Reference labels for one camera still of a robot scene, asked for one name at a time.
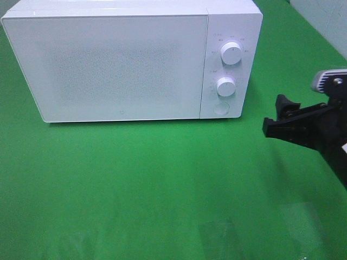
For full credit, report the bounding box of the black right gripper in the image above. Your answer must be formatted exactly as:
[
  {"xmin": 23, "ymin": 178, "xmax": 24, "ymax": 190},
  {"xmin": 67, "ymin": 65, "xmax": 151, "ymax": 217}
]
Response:
[{"xmin": 262, "ymin": 94, "xmax": 346, "ymax": 187}]

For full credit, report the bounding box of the white microwave oven body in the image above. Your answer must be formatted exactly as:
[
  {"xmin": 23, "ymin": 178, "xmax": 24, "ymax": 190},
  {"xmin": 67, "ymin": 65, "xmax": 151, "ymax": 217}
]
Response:
[{"xmin": 1, "ymin": 1, "xmax": 263, "ymax": 119}]

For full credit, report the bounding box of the white microwave knob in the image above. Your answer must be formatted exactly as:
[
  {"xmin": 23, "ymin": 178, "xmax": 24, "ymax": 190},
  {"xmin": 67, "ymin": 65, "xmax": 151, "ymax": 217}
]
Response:
[
  {"xmin": 217, "ymin": 77, "xmax": 236, "ymax": 97},
  {"xmin": 220, "ymin": 41, "xmax": 242, "ymax": 65}
]

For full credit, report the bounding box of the white microwave door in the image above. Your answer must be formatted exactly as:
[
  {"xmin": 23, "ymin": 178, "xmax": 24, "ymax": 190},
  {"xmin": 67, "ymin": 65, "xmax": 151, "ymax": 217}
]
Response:
[{"xmin": 3, "ymin": 15, "xmax": 208, "ymax": 122}]

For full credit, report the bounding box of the round door release button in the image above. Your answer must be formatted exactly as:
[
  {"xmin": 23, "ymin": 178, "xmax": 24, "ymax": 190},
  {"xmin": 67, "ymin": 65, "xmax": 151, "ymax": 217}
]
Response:
[{"xmin": 213, "ymin": 102, "xmax": 229, "ymax": 115}]

